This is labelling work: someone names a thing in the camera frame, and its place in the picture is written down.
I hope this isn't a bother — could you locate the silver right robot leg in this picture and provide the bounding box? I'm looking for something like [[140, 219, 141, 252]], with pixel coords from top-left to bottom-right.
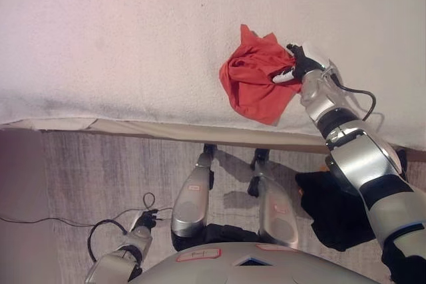
[[248, 148, 299, 248]]

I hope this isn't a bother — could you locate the red garment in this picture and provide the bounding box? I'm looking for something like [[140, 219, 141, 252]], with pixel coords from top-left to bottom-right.
[[218, 23, 303, 126]]

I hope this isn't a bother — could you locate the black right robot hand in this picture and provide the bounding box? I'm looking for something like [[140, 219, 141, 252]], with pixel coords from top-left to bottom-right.
[[272, 41, 330, 84]]

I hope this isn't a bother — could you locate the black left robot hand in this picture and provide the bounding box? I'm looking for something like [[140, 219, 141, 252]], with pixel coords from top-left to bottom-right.
[[132, 209, 160, 231]]

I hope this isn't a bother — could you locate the white terry bed throw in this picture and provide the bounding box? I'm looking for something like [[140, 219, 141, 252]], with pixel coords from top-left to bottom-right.
[[0, 0, 426, 152]]

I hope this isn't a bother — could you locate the silver robot leg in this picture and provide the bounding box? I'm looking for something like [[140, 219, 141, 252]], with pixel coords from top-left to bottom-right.
[[170, 143, 218, 238], [248, 148, 299, 248]]

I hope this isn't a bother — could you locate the black cloth on floor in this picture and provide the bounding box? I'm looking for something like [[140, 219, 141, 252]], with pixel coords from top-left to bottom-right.
[[294, 149, 410, 252]]

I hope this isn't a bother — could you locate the thin black floor cable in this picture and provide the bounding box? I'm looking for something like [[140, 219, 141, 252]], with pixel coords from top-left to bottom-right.
[[0, 192, 174, 228]]

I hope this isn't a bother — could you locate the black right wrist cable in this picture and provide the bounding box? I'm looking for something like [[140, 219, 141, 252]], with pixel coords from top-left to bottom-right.
[[327, 71, 377, 122]]

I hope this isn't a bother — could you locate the silver left robot leg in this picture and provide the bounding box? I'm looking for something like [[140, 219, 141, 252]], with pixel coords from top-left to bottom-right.
[[170, 143, 218, 238]]

